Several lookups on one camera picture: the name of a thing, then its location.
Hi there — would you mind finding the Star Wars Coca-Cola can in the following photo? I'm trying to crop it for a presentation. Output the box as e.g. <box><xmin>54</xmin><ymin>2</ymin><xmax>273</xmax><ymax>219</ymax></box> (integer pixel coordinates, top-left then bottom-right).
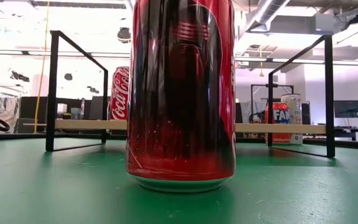
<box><xmin>126</xmin><ymin>0</ymin><xmax>237</xmax><ymax>193</ymax></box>

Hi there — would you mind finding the red Coca-Cola can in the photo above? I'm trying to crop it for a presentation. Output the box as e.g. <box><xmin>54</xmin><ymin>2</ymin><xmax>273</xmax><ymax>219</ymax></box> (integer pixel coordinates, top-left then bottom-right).
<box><xmin>109</xmin><ymin>66</ymin><xmax>130</xmax><ymax>121</ymax></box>

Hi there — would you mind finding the red Fanta can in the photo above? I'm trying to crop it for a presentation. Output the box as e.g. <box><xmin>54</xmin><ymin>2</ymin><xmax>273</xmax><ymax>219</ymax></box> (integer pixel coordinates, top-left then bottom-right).
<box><xmin>264</xmin><ymin>101</ymin><xmax>291</xmax><ymax>144</ymax></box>

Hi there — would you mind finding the white Celsius can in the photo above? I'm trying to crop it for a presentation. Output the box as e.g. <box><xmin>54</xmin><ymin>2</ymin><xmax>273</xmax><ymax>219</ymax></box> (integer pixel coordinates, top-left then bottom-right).
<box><xmin>280</xmin><ymin>93</ymin><xmax>304</xmax><ymax>145</ymax></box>

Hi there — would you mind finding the black monitor on arm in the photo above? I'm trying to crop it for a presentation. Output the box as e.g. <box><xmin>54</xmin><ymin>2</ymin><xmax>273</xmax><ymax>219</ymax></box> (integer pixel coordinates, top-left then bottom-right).
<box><xmin>334</xmin><ymin>100</ymin><xmax>358</xmax><ymax>119</ymax></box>

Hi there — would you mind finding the black ceiling dome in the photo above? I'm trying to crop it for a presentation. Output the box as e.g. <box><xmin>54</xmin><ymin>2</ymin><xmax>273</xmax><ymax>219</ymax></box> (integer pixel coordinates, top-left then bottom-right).
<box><xmin>117</xmin><ymin>27</ymin><xmax>132</xmax><ymax>44</ymax></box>

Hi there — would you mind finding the green table mat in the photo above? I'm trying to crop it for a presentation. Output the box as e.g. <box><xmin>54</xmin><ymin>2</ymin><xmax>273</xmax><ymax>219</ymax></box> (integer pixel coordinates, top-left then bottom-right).
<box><xmin>0</xmin><ymin>136</ymin><xmax>358</xmax><ymax>224</ymax></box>

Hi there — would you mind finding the black desk monitor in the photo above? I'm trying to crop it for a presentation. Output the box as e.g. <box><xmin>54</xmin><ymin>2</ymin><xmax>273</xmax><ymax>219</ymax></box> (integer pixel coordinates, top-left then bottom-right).
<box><xmin>19</xmin><ymin>96</ymin><xmax>85</xmax><ymax>121</ymax></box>

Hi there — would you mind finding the wooden shelf black metal frame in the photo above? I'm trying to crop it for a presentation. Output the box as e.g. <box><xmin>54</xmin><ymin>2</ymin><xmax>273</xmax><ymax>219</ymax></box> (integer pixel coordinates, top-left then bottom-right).
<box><xmin>45</xmin><ymin>30</ymin><xmax>336</xmax><ymax>159</ymax></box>

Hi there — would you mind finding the silver ceiling duct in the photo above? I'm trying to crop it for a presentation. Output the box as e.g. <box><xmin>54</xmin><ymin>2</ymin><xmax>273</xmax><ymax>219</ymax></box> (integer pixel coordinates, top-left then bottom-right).
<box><xmin>246</xmin><ymin>0</ymin><xmax>291</xmax><ymax>32</ymax></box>

